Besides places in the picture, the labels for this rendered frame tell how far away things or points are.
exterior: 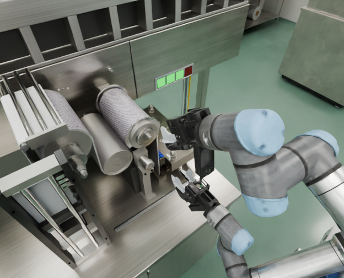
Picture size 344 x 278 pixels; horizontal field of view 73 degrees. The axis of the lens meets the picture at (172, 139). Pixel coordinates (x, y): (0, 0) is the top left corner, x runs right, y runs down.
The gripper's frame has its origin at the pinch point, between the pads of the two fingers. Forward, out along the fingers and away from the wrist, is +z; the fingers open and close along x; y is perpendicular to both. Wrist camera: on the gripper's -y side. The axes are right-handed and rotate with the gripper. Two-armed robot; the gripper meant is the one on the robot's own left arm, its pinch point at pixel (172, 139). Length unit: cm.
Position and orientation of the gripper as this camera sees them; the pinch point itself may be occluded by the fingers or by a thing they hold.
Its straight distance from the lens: 68.1
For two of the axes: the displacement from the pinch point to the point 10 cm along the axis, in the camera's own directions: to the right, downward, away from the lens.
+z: -4.6, -0.2, 8.9
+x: -8.0, 4.4, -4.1
